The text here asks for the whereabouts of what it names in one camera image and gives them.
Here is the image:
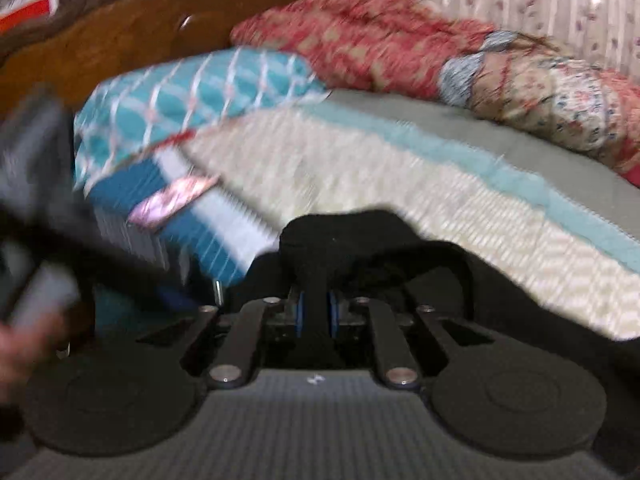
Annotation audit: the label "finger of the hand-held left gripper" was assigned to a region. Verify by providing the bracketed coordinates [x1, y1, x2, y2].
[60, 220, 206, 317]

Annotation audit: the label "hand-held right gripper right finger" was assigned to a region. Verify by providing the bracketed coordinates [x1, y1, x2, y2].
[327, 287, 501, 391]

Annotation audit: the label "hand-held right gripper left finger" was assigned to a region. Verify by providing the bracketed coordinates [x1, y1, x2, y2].
[135, 287, 306, 391]

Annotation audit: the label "black pants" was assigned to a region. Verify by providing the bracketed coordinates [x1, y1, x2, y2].
[242, 207, 551, 343]

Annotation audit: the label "person's left hand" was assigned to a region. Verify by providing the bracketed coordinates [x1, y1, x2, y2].
[0, 310, 68, 406]

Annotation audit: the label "pink shiny wrapper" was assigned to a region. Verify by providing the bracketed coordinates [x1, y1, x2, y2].
[127, 175, 222, 234]

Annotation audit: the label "patterned bed sheet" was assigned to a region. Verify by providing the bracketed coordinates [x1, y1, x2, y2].
[75, 89, 640, 343]

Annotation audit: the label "carved wooden headboard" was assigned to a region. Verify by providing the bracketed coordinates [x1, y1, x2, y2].
[0, 0, 351, 123]

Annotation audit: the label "teal patterned pillow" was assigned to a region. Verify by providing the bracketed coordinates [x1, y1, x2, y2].
[72, 45, 332, 196]

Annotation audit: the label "red patchwork quilt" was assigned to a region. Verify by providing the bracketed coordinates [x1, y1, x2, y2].
[230, 0, 640, 190]

